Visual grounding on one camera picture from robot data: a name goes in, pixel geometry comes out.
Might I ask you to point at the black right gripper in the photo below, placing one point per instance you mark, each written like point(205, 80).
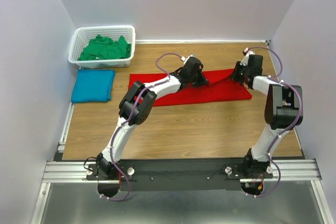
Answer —
point(237, 67)

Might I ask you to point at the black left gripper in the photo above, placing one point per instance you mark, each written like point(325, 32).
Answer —
point(202, 81)

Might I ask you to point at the red t shirt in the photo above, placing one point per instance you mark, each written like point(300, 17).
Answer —
point(220, 88)

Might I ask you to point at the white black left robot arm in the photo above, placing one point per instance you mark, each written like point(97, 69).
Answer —
point(137, 104)

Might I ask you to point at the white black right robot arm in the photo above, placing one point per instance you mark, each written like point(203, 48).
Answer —
point(283, 111)

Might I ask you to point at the white plastic laundry basket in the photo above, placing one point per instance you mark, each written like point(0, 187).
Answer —
point(83, 35)

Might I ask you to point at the green crumpled t shirt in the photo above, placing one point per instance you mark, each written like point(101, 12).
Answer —
point(105, 48)

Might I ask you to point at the blue folded t shirt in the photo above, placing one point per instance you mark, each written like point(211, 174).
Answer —
point(93, 85)

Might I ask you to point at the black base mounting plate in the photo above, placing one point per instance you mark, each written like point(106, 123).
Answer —
point(180, 174)

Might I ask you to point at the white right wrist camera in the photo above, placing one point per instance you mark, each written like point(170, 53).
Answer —
point(247, 52)

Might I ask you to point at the white table edge rail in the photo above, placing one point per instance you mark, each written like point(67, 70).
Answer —
point(195, 41)

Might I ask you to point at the aluminium frame rail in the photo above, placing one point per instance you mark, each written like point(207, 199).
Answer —
point(290, 170)

